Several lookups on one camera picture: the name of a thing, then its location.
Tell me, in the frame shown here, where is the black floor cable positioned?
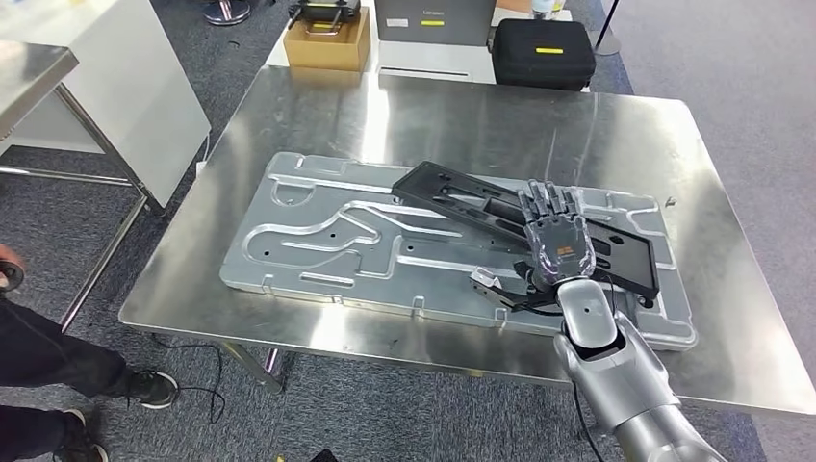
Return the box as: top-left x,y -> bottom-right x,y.
147,332 -> 229,426

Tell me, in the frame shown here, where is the person's hand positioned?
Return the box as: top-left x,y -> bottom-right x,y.
0,244 -> 28,276

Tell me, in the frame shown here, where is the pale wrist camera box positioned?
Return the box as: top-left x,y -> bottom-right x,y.
470,268 -> 506,295

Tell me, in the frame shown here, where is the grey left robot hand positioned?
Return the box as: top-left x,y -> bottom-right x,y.
515,179 -> 598,295

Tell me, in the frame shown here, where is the stainless steel workbench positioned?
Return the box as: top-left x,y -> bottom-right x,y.
117,64 -> 816,419

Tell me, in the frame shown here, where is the black plastic panel part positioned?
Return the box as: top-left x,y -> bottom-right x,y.
390,160 -> 661,302

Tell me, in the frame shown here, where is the person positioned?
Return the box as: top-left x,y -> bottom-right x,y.
0,244 -> 181,462

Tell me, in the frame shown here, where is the grey metal fixture plate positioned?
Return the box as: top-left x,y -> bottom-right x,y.
218,150 -> 700,353

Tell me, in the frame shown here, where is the grey equipment box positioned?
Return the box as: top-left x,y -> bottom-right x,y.
373,0 -> 497,48

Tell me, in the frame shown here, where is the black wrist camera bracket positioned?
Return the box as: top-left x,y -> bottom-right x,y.
472,283 -> 564,316

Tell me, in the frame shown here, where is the small stainless steel table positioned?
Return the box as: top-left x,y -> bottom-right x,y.
0,38 -> 168,334

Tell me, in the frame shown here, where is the black carrying case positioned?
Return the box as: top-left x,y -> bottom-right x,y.
491,17 -> 598,92

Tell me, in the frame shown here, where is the black device with yellow label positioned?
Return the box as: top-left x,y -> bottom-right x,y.
287,0 -> 363,38

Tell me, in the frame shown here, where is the black pole with round base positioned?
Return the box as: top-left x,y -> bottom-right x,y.
594,0 -> 625,58

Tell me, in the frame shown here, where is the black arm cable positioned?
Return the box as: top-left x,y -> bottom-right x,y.
569,381 -> 607,462

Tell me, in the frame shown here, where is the chrome round stand base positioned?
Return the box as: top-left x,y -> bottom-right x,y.
202,0 -> 253,27

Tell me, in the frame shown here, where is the brown cardboard box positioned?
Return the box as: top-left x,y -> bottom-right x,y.
283,6 -> 372,73

